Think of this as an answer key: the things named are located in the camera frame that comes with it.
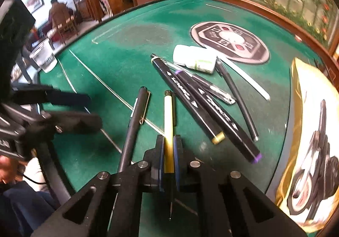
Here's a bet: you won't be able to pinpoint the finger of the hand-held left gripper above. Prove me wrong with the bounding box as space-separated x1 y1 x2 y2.
40 86 92 107
42 111 103 135

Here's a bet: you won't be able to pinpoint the yellow lined storage box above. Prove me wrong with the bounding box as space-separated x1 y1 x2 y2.
275 58 339 233

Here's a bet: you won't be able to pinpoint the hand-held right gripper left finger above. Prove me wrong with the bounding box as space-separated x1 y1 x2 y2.
30 135 165 237

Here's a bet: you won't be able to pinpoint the person's left hand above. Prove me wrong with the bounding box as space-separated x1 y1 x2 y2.
0 156 20 185

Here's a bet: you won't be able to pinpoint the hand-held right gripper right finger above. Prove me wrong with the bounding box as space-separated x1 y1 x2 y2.
173 135 308 237

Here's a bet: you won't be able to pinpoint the yellow pen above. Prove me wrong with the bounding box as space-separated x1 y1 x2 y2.
164 90 177 221

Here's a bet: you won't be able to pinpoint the white bottle green label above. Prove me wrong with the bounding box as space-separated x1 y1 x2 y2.
189 46 218 75

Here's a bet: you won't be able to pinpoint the clear ballpoint pen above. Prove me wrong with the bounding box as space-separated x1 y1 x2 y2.
159 58 236 105

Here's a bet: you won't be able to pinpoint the black marker purple end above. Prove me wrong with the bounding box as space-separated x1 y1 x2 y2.
173 70 263 165

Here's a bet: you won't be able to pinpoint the white pen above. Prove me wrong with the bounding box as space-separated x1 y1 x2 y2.
220 55 271 101

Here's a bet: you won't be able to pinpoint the black pen with clip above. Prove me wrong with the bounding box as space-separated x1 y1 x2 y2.
117 86 151 174

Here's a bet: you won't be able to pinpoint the round table control panel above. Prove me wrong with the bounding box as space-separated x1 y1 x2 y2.
190 21 270 65

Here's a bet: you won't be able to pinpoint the wooden dining chair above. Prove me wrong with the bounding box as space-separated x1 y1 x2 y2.
54 16 80 45

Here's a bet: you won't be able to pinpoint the clear plastic tub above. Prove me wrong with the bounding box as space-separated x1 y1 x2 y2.
29 38 58 73

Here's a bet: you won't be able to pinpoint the person's blue pants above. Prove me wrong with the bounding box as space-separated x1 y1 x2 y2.
0 181 62 237

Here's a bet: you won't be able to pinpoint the black marker yellow end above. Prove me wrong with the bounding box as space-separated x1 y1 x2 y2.
150 54 226 145

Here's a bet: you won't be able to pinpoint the thin black pen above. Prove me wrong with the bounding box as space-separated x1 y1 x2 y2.
215 58 260 143

